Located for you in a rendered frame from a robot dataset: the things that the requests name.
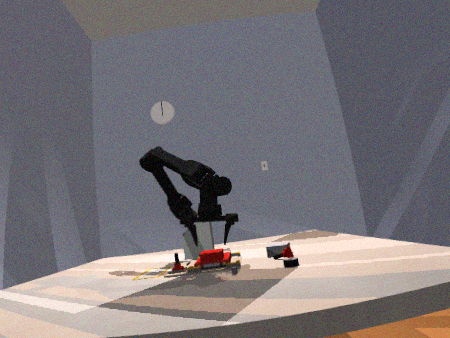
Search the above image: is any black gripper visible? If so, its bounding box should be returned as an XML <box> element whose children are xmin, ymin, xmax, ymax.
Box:
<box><xmin>179</xmin><ymin>197</ymin><xmax>238</xmax><ymax>246</ymax></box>

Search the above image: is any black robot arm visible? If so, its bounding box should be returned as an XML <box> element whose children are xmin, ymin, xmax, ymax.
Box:
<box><xmin>139</xmin><ymin>146</ymin><xmax>232</xmax><ymax>223</ymax></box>

